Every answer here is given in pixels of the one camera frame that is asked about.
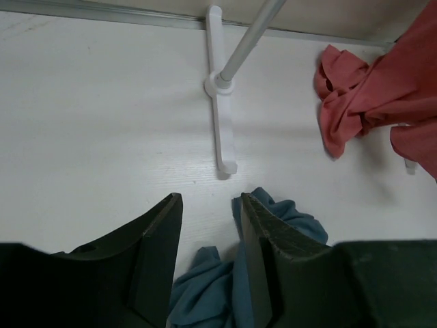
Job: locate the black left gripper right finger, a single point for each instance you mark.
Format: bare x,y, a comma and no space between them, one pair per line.
296,281

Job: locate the white rack base foot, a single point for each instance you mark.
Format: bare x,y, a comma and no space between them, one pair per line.
221,98

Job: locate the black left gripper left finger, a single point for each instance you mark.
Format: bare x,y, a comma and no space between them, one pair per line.
122,279

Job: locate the blue t shirt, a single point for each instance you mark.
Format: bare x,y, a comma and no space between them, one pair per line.
216,293

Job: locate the red t shirt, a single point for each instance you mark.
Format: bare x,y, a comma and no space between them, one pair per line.
398,90

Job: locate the silver rack pole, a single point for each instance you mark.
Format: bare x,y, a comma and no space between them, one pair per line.
265,15

